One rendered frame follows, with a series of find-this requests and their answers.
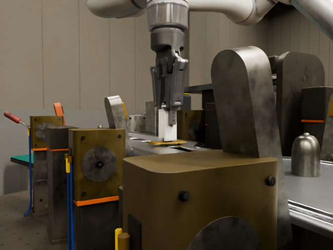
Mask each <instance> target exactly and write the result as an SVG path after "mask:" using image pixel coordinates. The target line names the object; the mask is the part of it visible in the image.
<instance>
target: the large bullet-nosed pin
mask: <svg viewBox="0 0 333 250"><path fill-rule="evenodd" d="M291 174H293V175H296V176H301V177H319V176H321V149H320V145H319V142H318V140H317V139H316V138H315V137H314V136H312V135H310V134H309V133H307V132H306V133H303V135H300V136H298V137H296V139H295V140H294V142H293V145H292V150H291Z"/></svg>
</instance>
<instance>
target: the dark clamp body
mask: <svg viewBox="0 0 333 250"><path fill-rule="evenodd" d="M207 147H209V148H214V149H220V130H219V123H218V117H217V111H216V110H207Z"/></svg>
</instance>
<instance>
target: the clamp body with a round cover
mask: <svg viewBox="0 0 333 250"><path fill-rule="evenodd" d="M176 138H180V139H187V140H193V141H199V142H203V143H204V144H205V147H206V140H207V125H205V110H176Z"/></svg>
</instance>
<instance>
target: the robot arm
mask: <svg viewBox="0 0 333 250"><path fill-rule="evenodd" d="M84 1H85V4H86V6H87V7H88V9H89V10H90V11H91V12H92V13H93V14H94V15H96V16H98V17H102V18H116V19H119V18H129V17H139V16H141V15H142V14H144V13H145V12H146V11H147V29H148V31H149V32H151V50H152V51H155V52H156V53H157V55H156V64H155V66H151V67H150V72H151V76H152V86H153V99H154V107H157V108H158V110H159V140H164V141H177V140H176V110H177V109H178V107H181V106H182V104H183V94H184V84H185V73H186V68H187V65H188V60H186V59H182V58H181V54H180V52H181V51H183V50H184V48H185V34H184V32H186V31H187V29H188V11H193V12H220V13H223V14H225V15H226V16H227V18H228V19H229V20H231V21H232V22H233V23H235V24H238V25H242V26H250V25H254V24H256V23H258V22H259V21H260V20H261V19H262V18H263V17H264V15H265V14H266V13H268V11H269V10H271V9H272V8H273V7H274V5H275V4H276V3H277V2H278V1H279V2H281V3H284V4H288V5H293V6H294V7H295V8H296V9H297V10H298V11H300V12H301V13H302V14H303V15H304V16H305V17H306V18H308V19H309V20H310V21H311V22H312V23H313V24H314V25H315V26H316V27H318V28H319V29H320V30H321V31H322V32H323V33H324V34H325V35H327V36H328V37H329V38H330V39H331V40H332V41H333V0H84Z"/></svg>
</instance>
